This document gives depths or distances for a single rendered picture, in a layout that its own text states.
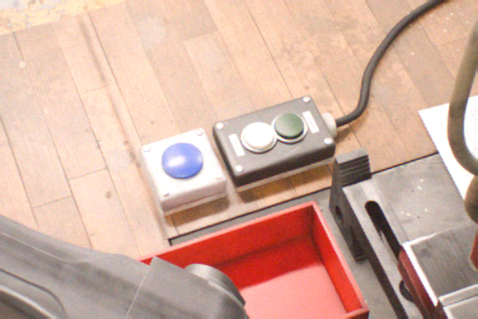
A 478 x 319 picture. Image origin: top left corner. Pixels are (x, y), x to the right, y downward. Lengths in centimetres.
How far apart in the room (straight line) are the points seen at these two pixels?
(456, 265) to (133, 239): 38
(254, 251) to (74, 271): 49
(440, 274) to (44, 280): 32
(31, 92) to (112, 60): 9
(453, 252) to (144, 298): 29
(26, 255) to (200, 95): 60
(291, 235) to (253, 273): 5
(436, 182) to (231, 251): 22
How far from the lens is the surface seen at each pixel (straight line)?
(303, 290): 113
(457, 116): 69
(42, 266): 68
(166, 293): 68
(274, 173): 119
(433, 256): 89
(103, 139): 123
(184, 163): 116
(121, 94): 126
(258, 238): 113
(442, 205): 120
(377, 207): 111
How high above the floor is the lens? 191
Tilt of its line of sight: 56 degrees down
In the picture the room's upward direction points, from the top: straight up
